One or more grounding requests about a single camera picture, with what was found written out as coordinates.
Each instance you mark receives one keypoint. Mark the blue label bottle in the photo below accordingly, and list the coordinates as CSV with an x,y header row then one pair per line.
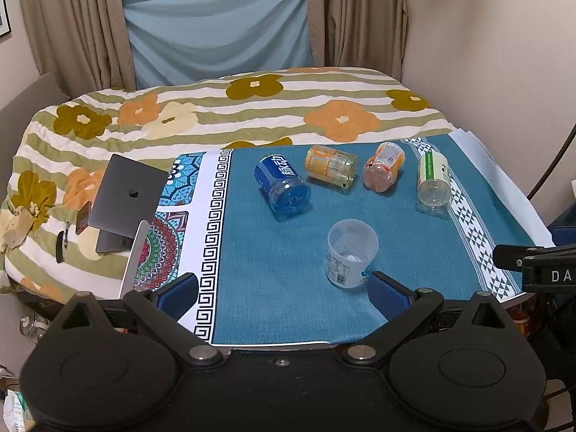
x,y
279,175

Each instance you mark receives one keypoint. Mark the black pen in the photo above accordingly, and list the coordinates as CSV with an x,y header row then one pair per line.
x,y
60,248

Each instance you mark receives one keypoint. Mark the framed wall picture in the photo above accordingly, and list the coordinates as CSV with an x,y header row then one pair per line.
x,y
4,6

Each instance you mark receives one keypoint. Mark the white plastic cup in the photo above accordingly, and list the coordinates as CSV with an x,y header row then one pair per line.
x,y
347,270

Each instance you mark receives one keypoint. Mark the beige paper tags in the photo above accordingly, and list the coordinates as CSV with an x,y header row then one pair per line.
x,y
18,227

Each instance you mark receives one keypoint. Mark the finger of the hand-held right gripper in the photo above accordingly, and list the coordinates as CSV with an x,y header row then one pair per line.
x,y
510,256

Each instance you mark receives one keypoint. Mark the floral striped blanket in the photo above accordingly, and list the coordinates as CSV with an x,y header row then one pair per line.
x,y
270,112

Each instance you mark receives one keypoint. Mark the dark blue box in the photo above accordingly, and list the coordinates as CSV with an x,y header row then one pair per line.
x,y
564,222

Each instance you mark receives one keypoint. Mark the white sheet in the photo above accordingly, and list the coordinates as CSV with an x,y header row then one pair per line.
x,y
495,166

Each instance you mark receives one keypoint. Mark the white green bag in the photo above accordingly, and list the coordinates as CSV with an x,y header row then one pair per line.
x,y
15,407

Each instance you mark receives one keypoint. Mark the green white label bottle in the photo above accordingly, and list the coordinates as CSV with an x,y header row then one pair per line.
x,y
432,172

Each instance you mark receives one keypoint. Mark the grey headboard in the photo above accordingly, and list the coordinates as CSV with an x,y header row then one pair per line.
x,y
31,94

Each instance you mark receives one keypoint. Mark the pink orange-cap bottle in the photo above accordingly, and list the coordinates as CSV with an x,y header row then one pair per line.
x,y
382,172

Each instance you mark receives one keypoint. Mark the orange label bottle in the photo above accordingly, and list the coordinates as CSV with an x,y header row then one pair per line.
x,y
325,162

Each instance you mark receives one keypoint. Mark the blue hanging cloth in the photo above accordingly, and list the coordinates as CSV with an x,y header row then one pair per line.
x,y
216,31

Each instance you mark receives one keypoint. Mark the blue patterned table cloth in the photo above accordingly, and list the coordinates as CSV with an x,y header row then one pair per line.
x,y
279,274

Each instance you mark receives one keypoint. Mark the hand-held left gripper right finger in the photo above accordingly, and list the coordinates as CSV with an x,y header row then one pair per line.
x,y
388,296

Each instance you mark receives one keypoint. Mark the orange container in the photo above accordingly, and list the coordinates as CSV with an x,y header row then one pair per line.
x,y
521,317

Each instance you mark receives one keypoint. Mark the grey laptop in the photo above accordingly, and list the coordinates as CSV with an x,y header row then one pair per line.
x,y
130,193

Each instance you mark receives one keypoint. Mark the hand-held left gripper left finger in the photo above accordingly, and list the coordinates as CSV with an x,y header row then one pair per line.
x,y
176,296

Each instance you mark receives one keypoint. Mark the smartphone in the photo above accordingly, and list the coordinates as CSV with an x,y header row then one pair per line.
x,y
83,218

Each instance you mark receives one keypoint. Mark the beige curtain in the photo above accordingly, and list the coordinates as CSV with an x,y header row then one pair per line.
x,y
76,22
360,13

